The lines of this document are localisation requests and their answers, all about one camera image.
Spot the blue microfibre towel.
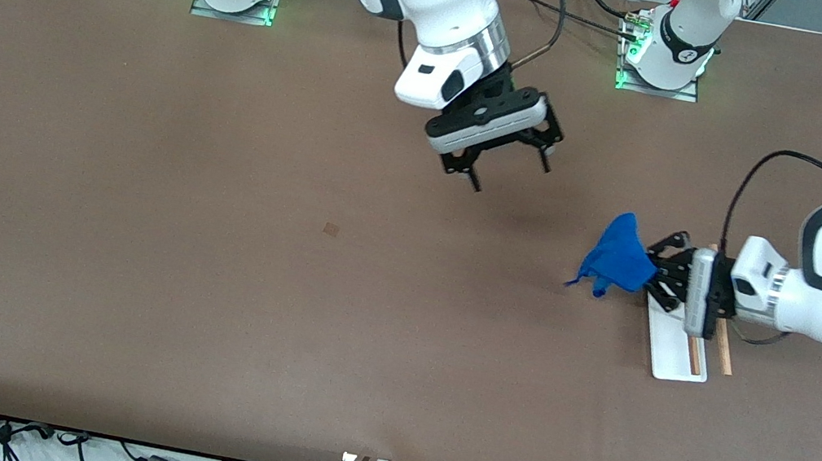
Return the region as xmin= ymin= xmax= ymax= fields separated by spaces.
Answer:
xmin=563 ymin=204 xmax=667 ymax=306

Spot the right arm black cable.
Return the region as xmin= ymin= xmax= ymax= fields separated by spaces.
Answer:
xmin=392 ymin=0 xmax=573 ymax=94

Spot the short black table cable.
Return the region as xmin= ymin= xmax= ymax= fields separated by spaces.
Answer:
xmin=574 ymin=0 xmax=654 ymax=27

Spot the long black table cable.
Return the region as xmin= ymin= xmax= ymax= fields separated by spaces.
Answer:
xmin=484 ymin=0 xmax=645 ymax=43

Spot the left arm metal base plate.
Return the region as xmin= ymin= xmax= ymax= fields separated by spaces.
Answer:
xmin=613 ymin=1 xmax=714 ymax=104

